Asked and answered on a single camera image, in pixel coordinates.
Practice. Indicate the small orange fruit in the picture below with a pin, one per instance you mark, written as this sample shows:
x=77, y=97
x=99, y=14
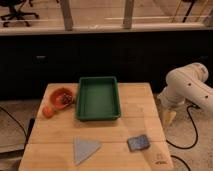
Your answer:
x=47, y=112

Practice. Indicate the black office chair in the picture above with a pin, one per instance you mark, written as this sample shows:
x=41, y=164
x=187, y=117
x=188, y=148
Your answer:
x=13, y=12

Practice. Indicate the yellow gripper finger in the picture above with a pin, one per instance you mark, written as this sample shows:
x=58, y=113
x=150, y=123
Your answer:
x=168, y=117

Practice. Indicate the blue sponge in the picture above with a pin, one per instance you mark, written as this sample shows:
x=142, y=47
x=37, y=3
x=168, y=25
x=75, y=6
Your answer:
x=138, y=143

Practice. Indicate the green plastic tray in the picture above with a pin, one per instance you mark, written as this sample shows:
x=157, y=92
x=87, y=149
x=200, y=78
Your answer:
x=98, y=99

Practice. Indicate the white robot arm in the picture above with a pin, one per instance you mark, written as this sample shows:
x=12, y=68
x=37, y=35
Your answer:
x=186, y=83

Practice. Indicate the grey triangular cloth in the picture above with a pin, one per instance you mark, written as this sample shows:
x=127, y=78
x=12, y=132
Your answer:
x=83, y=149

